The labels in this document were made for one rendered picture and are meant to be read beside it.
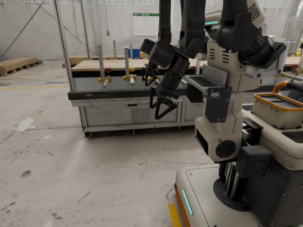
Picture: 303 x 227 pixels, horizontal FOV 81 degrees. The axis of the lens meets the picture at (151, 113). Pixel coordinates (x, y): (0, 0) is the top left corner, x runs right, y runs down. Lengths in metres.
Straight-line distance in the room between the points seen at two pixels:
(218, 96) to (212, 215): 0.73
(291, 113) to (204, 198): 0.70
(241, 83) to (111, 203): 1.29
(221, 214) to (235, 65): 0.85
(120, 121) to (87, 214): 1.16
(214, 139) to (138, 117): 1.53
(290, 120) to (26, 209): 1.86
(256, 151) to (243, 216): 0.47
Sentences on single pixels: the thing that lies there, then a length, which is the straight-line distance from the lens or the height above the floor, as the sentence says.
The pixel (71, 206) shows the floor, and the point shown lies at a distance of 1.70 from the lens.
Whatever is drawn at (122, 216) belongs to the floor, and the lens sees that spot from 1.54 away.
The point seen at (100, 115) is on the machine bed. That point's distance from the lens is 2.32.
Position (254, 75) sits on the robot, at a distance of 0.69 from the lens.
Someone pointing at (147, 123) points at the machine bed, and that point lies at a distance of 2.35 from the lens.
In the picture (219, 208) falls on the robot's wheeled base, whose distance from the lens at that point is 1.28.
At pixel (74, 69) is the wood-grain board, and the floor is 0.89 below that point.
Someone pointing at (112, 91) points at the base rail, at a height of 0.70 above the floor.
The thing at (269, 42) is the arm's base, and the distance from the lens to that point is 0.68.
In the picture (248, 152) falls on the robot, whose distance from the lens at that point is 0.93.
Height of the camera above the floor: 1.24
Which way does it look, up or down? 24 degrees down
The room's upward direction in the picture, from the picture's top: straight up
